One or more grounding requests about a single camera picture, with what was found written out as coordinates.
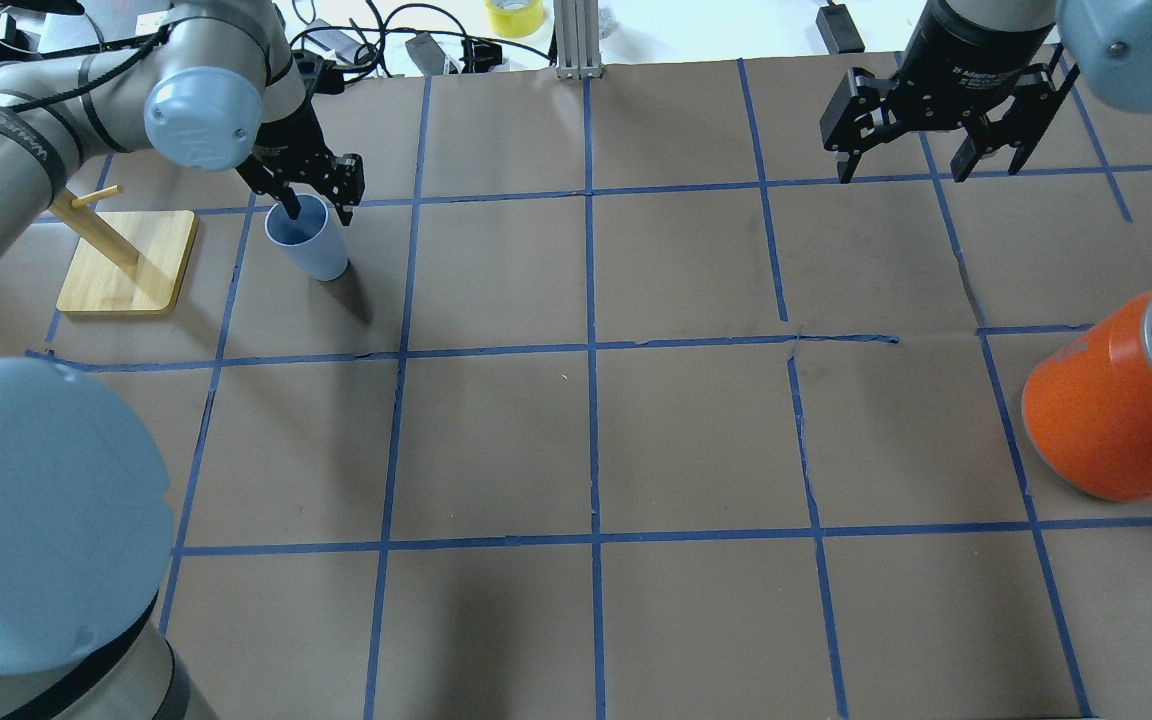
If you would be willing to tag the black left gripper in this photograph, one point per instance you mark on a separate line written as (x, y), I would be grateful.
(288, 138)

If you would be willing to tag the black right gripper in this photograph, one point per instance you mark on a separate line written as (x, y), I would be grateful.
(966, 50)

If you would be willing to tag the light blue plastic cup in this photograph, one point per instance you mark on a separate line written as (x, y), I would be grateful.
(312, 240)

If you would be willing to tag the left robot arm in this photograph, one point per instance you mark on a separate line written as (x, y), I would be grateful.
(85, 535)

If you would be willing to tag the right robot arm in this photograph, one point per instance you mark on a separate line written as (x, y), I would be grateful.
(1111, 44)

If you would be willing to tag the black power adapter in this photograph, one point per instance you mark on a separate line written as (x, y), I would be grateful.
(838, 29)

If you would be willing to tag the wooden mug stand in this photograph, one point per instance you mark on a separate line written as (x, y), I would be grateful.
(42, 145)

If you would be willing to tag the yellow tape roll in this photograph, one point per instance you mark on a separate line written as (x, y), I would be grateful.
(514, 18)

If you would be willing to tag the orange can with grey lid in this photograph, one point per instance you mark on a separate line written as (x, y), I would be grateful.
(1088, 408)

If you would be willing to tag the aluminium frame post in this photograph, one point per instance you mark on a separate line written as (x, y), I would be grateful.
(577, 31)

